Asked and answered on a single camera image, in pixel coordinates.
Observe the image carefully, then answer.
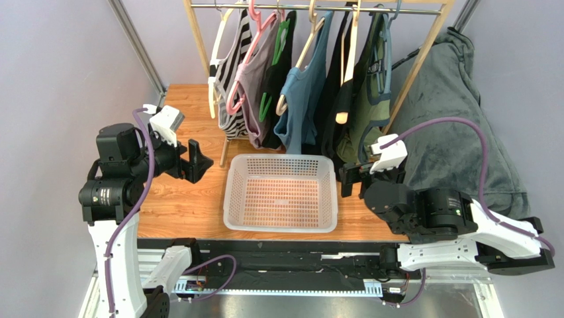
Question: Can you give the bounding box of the white plastic basket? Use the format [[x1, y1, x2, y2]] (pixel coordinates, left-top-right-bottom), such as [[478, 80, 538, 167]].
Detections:
[[223, 154, 338, 233]]

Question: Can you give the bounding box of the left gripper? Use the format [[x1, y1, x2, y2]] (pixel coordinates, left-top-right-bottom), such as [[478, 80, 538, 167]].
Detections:
[[130, 126, 212, 182]]

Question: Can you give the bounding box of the aluminium frame post left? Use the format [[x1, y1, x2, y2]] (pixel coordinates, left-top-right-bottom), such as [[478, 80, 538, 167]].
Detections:
[[107, 0, 167, 97]]

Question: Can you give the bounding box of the beige wooden hanger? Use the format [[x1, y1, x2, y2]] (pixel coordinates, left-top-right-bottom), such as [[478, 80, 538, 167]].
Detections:
[[276, 0, 325, 116]]

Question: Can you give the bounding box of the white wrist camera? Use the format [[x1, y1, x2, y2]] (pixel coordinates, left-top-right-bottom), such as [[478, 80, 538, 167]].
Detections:
[[369, 134, 408, 174], [143, 104, 185, 148]]

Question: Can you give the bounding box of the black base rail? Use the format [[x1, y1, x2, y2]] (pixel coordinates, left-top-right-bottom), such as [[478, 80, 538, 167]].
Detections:
[[138, 238, 422, 292]]

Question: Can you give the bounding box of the black garment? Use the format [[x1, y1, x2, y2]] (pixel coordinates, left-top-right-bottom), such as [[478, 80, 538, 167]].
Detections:
[[314, 11, 367, 181]]

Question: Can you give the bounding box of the grey fleece blanket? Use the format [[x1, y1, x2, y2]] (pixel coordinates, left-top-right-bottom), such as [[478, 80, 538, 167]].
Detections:
[[391, 28, 530, 219]]

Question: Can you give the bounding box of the aluminium frame post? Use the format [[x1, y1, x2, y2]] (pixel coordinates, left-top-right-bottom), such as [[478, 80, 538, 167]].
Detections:
[[452, 0, 481, 32], [107, 0, 167, 97]]

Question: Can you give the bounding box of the black white striped tank top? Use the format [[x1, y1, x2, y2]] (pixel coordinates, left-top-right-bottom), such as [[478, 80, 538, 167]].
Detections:
[[208, 9, 252, 140]]

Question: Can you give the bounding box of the olive green tank top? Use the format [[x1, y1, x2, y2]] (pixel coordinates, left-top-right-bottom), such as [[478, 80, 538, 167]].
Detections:
[[336, 12, 392, 163]]

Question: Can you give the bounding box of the aluminium frame post right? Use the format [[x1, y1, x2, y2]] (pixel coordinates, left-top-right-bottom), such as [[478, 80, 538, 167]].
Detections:
[[452, 0, 481, 32]]

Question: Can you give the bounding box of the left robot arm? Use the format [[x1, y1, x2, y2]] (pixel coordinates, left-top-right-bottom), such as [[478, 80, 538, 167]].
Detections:
[[78, 123, 214, 317]]

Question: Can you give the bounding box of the mauve tank top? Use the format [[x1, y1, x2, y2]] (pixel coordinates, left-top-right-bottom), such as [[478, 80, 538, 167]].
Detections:
[[238, 21, 281, 148]]

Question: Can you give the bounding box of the light wooden hanger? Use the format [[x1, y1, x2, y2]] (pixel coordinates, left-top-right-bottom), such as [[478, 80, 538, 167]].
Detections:
[[335, 0, 363, 125]]

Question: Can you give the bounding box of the teal plastic hanger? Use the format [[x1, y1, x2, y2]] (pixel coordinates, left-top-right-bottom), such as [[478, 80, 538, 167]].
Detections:
[[357, 0, 404, 165]]

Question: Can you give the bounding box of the cream plastic hanger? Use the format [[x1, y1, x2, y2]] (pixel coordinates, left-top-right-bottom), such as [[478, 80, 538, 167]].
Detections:
[[208, 8, 252, 125]]

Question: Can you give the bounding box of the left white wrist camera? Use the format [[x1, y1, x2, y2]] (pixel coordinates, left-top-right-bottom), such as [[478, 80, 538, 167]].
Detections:
[[143, 104, 185, 148]]

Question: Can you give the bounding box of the green plastic hanger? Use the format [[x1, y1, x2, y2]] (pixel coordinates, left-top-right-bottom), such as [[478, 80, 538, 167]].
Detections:
[[259, 20, 290, 123]]

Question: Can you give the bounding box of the wooden clothes rack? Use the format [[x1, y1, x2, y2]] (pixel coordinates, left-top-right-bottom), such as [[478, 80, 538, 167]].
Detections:
[[183, 1, 455, 168]]

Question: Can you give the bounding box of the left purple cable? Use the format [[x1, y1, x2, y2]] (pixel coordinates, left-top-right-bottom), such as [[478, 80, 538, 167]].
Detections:
[[103, 107, 156, 318]]

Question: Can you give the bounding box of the blue tank top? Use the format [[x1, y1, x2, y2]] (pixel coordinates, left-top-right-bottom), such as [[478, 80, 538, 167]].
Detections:
[[274, 11, 334, 154]]

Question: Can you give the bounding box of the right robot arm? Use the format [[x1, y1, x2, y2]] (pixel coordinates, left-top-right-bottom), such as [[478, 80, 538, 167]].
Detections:
[[339, 164, 555, 276]]

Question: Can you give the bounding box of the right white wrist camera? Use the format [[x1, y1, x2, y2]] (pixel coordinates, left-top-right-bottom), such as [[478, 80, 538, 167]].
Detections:
[[369, 134, 408, 174]]

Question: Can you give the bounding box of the pink plastic hanger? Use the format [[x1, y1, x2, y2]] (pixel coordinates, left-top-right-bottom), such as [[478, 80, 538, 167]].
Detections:
[[226, 0, 285, 115]]

